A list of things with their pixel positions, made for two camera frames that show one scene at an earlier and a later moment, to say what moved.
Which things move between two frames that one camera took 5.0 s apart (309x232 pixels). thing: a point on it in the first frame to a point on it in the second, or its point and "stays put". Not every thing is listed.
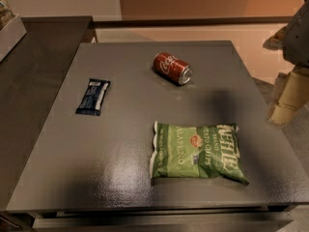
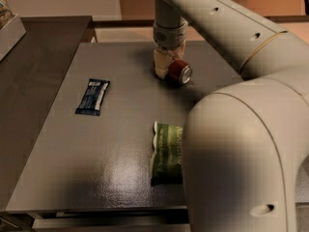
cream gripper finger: [277, 41] to [171, 38]
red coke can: [172, 68] stays put
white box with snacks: [12, 28] stays put
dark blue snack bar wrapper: [93, 97] stays put
